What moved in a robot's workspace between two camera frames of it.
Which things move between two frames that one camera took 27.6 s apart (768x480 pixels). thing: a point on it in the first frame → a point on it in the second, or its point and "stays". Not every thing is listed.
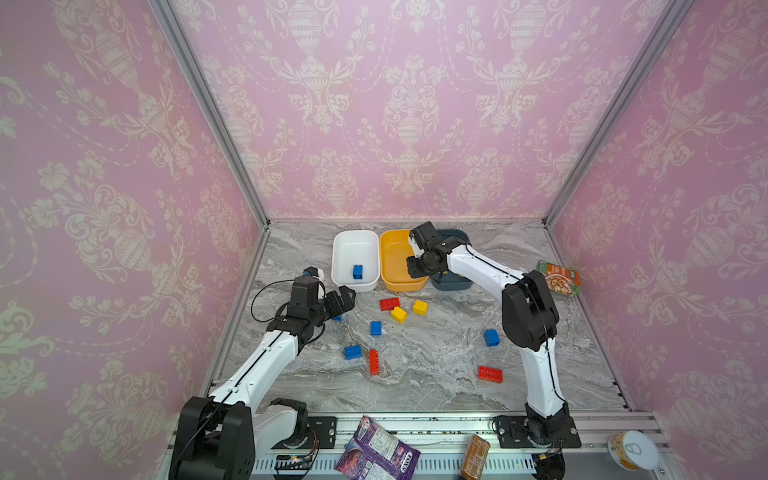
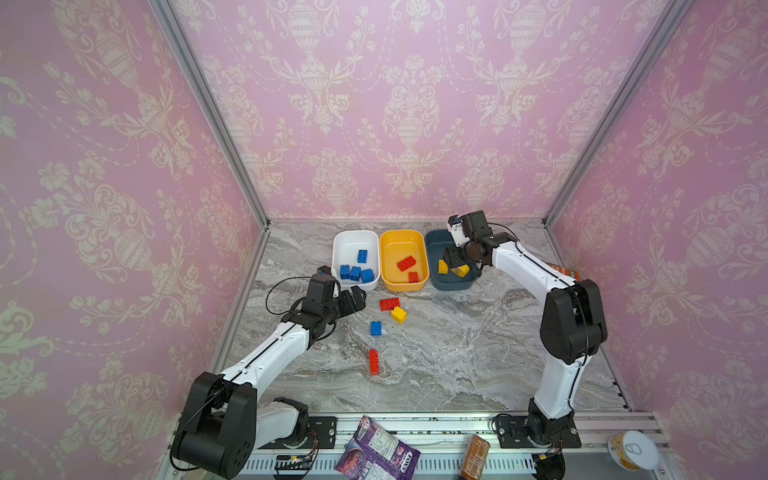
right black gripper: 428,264 → 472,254
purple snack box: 375,454 stays
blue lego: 491,337 → 367,275
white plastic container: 356,247 stays
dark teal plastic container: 443,280 stays
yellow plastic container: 395,248 stays
